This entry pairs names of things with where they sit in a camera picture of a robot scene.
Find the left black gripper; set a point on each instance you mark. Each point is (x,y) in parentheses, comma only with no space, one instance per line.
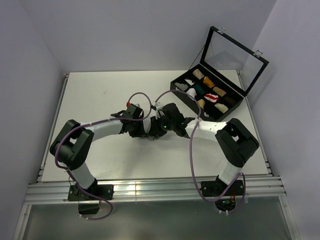
(139,132)

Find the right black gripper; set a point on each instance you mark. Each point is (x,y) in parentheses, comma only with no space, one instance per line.
(155,131)

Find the mustard yellow sock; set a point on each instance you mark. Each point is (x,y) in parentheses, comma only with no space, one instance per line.
(201,103)

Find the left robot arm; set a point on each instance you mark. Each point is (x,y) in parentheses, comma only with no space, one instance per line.
(71,146)

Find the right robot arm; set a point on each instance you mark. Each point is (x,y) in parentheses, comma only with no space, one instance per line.
(235,140)

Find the grey white rolled sock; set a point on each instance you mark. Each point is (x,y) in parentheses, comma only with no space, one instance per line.
(181,86)

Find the teal rolled sock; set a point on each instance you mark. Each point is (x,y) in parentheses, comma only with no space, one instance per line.
(199,89)

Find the white black rolled sock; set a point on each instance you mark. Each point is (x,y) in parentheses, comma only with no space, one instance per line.
(190,82)

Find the red white striped sock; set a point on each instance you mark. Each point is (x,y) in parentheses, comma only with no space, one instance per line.
(211,97)

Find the cream rolled sock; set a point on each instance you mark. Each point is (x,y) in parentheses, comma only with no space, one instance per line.
(221,107)

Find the orange rolled sock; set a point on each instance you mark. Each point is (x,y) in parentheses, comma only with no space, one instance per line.
(209,83)

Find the beige rolled sock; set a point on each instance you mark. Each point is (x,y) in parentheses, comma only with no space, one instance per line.
(197,73)

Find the tan rolled sock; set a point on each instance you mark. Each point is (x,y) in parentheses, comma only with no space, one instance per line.
(219,91)

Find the brown rolled sock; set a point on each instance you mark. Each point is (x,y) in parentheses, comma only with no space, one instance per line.
(230,100)

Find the black compartment box with lid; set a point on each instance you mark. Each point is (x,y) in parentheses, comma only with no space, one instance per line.
(232,66)

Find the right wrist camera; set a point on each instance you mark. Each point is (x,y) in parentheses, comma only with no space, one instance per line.
(157,106)

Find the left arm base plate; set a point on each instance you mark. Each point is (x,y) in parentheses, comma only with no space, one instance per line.
(104,191)

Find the aluminium frame rail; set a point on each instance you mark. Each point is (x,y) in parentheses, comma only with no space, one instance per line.
(171,189)

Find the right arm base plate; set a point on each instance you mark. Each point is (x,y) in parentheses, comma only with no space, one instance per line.
(214,188)

